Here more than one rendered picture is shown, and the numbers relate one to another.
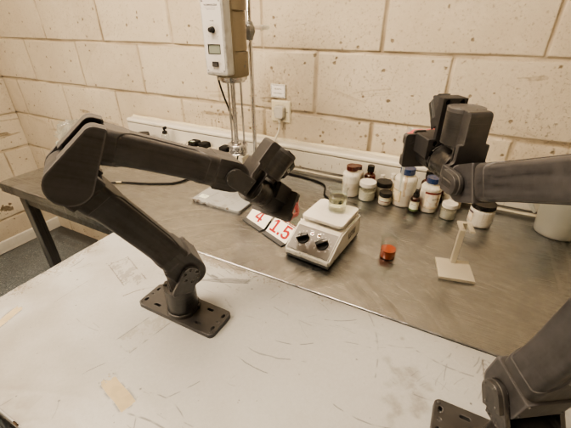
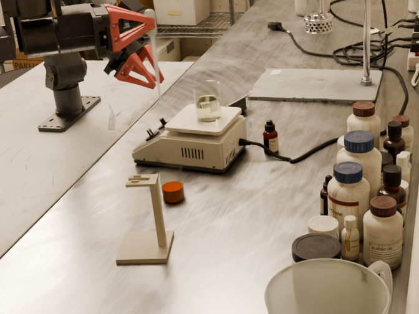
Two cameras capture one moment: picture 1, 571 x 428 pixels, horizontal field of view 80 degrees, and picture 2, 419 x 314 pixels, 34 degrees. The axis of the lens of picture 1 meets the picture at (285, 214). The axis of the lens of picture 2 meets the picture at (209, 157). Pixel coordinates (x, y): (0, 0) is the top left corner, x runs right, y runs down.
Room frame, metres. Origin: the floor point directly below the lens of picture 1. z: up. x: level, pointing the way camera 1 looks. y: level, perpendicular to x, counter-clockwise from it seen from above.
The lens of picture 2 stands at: (0.66, -1.34, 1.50)
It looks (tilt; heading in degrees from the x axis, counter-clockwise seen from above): 26 degrees down; 83
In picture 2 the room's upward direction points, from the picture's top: 6 degrees counter-clockwise
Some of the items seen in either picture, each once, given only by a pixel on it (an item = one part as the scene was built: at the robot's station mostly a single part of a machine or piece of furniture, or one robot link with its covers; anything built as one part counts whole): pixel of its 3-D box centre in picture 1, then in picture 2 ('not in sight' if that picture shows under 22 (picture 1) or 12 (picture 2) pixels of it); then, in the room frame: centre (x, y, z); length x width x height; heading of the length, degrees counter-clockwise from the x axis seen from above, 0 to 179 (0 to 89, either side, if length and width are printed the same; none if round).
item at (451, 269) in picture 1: (460, 250); (140, 214); (0.66, -0.42, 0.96); 0.08 x 0.08 x 0.13; 75
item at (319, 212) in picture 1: (330, 212); (203, 118); (0.80, -0.13, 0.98); 0.12 x 0.12 x 0.01; 57
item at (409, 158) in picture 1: (433, 153); (80, 32); (0.61, -0.28, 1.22); 0.10 x 0.07 x 0.07; 96
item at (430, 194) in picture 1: (430, 193); (348, 200); (0.98, -0.47, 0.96); 0.06 x 0.06 x 0.11
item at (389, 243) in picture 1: (388, 246); (171, 183); (0.72, -0.27, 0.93); 0.04 x 0.04 x 0.06
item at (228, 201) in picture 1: (239, 188); (315, 84); (1.12, 0.17, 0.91); 0.30 x 0.20 x 0.01; 153
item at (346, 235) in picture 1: (325, 230); (193, 137); (0.78, -0.11, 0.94); 0.22 x 0.13 x 0.08; 147
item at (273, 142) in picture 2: not in sight; (270, 136); (0.93, -0.15, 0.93); 0.03 x 0.03 x 0.07
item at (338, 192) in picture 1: (336, 198); (206, 101); (0.81, -0.14, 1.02); 0.06 x 0.05 x 0.08; 138
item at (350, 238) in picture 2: not in sight; (350, 237); (0.96, -0.53, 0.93); 0.03 x 0.03 x 0.07
